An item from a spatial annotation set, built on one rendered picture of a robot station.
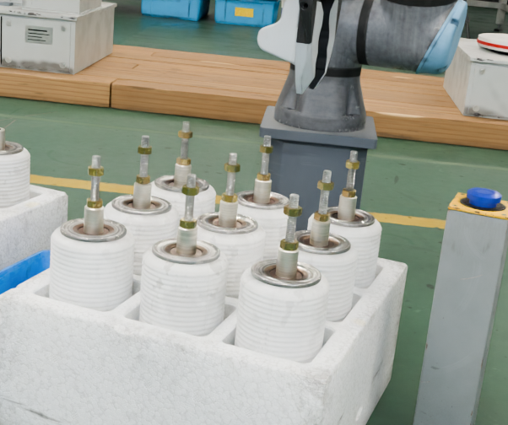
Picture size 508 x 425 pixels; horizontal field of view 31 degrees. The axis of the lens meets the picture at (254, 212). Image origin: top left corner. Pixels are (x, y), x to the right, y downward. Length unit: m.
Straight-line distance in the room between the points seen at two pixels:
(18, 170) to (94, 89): 1.59
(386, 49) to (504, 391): 0.54
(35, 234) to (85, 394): 0.40
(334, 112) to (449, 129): 1.48
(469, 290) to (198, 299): 0.32
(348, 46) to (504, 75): 1.57
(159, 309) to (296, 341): 0.15
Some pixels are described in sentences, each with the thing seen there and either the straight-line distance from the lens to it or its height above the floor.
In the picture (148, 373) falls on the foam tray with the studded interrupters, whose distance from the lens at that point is 1.01.
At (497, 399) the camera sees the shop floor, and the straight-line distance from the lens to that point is 1.36.
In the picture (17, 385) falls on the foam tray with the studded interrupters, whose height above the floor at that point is 0.07.
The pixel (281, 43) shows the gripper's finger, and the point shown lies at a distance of 0.90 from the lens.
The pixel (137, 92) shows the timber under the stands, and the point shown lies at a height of 0.06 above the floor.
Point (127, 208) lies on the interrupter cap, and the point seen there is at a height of 0.25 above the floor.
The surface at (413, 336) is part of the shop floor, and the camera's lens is 1.50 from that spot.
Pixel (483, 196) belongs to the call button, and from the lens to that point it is 1.09.
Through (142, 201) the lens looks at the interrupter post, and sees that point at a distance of 1.16.
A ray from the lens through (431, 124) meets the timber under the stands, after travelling 2.91.
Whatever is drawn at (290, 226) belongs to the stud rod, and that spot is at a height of 0.31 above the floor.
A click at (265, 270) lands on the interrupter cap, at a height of 0.25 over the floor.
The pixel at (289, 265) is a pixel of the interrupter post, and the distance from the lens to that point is 0.97.
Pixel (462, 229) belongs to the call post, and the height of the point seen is 0.29.
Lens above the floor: 0.61
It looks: 18 degrees down
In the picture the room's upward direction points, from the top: 5 degrees clockwise
